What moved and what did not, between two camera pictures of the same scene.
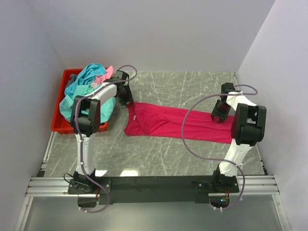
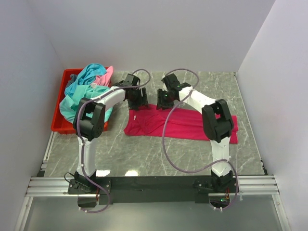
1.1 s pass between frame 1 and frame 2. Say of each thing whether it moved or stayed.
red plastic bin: stayed
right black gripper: moved
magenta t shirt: stayed
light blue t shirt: stayed
